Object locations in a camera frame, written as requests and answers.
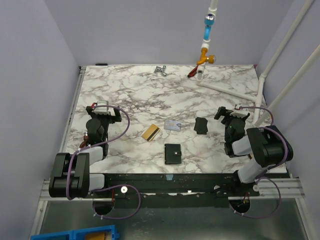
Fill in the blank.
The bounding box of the gold credit card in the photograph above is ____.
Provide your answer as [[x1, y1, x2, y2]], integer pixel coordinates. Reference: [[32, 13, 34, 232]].
[[142, 124, 160, 142]]

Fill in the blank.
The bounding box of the silver grey credit card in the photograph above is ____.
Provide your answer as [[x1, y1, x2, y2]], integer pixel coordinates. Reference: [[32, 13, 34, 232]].
[[164, 120, 182, 132]]

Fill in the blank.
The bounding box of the black leather card holder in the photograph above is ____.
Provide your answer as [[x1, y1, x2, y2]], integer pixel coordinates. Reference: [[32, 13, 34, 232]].
[[164, 143, 182, 165]]

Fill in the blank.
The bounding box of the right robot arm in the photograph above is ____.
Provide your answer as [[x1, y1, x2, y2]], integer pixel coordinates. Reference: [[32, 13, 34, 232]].
[[214, 105, 294, 196]]

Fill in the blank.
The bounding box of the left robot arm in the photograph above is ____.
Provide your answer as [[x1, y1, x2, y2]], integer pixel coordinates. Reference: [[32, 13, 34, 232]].
[[48, 100, 122, 199]]

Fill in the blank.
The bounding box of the small black card stack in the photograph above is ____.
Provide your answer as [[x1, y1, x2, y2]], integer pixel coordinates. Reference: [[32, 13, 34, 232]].
[[194, 117, 208, 135]]

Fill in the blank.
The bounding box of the orange pipe valve fitting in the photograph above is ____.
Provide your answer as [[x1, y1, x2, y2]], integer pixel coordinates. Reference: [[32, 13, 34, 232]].
[[196, 47, 216, 66]]

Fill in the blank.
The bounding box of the silver metal clamp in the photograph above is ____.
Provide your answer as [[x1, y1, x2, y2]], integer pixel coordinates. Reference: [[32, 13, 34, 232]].
[[154, 65, 168, 77]]

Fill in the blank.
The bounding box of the blue plastic bin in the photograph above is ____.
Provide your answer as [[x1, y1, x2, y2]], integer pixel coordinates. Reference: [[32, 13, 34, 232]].
[[30, 225, 120, 240]]

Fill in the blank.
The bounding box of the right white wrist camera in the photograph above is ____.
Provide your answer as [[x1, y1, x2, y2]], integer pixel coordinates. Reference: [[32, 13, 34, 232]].
[[230, 104, 250, 119]]

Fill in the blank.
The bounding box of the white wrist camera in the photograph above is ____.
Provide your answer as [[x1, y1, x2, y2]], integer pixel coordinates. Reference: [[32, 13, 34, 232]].
[[93, 100, 111, 115], [230, 104, 250, 119]]

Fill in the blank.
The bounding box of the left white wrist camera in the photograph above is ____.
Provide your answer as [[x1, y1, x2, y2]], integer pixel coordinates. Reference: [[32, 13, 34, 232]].
[[93, 100, 111, 115]]

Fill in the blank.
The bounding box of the red handled tool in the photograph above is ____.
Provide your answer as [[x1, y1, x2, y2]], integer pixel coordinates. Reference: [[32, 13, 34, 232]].
[[187, 66, 198, 78]]

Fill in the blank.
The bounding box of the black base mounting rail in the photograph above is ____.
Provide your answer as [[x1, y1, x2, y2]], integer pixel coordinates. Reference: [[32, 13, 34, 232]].
[[88, 173, 259, 209]]

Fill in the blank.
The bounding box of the white PVC pipe frame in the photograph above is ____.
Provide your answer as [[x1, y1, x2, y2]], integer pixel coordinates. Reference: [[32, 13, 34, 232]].
[[195, 0, 320, 127]]

